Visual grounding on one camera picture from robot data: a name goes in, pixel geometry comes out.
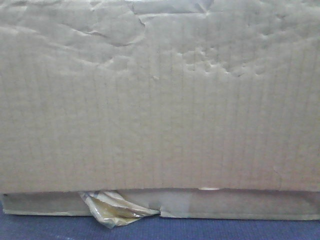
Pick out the large plain cardboard box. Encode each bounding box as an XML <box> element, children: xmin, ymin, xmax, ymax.
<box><xmin>0</xmin><ymin>0</ymin><xmax>320</xmax><ymax>221</ymax></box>

